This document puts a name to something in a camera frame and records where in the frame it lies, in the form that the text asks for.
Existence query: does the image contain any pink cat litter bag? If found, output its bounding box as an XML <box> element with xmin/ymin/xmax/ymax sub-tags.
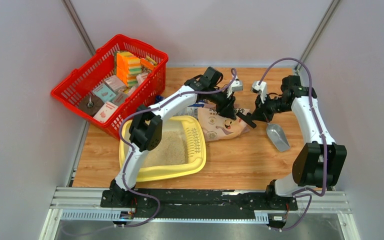
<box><xmin>197</xmin><ymin>107</ymin><xmax>250</xmax><ymax>142</ymax></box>

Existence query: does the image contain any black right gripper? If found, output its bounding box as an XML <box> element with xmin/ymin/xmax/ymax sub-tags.
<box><xmin>250</xmin><ymin>92</ymin><xmax>292</xmax><ymax>123</ymax></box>

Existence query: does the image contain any metal litter scoop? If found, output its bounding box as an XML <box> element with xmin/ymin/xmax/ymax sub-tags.
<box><xmin>266</xmin><ymin>123</ymin><xmax>291</xmax><ymax>152</ymax></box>

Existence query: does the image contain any yellow plastic litter box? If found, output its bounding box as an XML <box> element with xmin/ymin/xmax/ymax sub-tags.
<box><xmin>116</xmin><ymin>115</ymin><xmax>207</xmax><ymax>187</ymax></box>

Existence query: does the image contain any grey pink small box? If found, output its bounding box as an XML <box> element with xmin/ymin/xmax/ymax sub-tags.
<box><xmin>104</xmin><ymin>75</ymin><xmax>128</xmax><ymax>93</ymax></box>

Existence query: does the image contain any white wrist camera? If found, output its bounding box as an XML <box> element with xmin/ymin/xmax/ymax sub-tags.
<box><xmin>226</xmin><ymin>79</ymin><xmax>244</xmax><ymax>98</ymax></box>
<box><xmin>251</xmin><ymin>80</ymin><xmax>269</xmax><ymax>104</ymax></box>

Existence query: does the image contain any blue chips bag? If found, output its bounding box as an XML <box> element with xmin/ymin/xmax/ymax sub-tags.
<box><xmin>151</xmin><ymin>93</ymin><xmax>204</xmax><ymax>121</ymax></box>

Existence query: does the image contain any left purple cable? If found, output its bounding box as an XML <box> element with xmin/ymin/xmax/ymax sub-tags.
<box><xmin>118</xmin><ymin>67</ymin><xmax>239</xmax><ymax>229</ymax></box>

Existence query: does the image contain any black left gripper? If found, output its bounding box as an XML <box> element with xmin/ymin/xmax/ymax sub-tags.
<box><xmin>207</xmin><ymin>86</ymin><xmax>237</xmax><ymax>122</ymax></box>

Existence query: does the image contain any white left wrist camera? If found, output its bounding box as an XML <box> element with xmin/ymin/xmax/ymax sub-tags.
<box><xmin>226</xmin><ymin>79</ymin><xmax>244</xmax><ymax>98</ymax></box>

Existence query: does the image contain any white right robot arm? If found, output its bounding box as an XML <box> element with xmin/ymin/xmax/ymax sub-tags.
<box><xmin>249</xmin><ymin>75</ymin><xmax>347</xmax><ymax>210</ymax></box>

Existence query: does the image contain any black bag clip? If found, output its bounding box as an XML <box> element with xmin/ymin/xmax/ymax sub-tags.
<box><xmin>236</xmin><ymin>111</ymin><xmax>257</xmax><ymax>129</ymax></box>

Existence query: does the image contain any brown round disc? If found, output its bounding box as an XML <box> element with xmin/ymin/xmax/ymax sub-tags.
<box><xmin>78</xmin><ymin>95</ymin><xmax>104</xmax><ymax>117</ymax></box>

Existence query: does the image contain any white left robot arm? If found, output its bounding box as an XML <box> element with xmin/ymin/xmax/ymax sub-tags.
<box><xmin>109</xmin><ymin>67</ymin><xmax>239</xmax><ymax>208</ymax></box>

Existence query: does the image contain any teal small box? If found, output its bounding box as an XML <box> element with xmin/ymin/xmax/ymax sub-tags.
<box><xmin>92</xmin><ymin>83</ymin><xmax>116</xmax><ymax>103</ymax></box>

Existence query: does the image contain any orange yellow sponge pack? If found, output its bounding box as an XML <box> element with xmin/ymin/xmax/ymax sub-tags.
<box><xmin>114</xmin><ymin>51</ymin><xmax>142</xmax><ymax>87</ymax></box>

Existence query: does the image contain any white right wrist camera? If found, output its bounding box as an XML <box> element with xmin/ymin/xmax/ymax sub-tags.
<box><xmin>251</xmin><ymin>80</ymin><xmax>269</xmax><ymax>104</ymax></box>

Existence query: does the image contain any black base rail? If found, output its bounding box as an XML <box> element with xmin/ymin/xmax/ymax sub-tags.
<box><xmin>100</xmin><ymin>188</ymin><xmax>298</xmax><ymax>220</ymax></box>

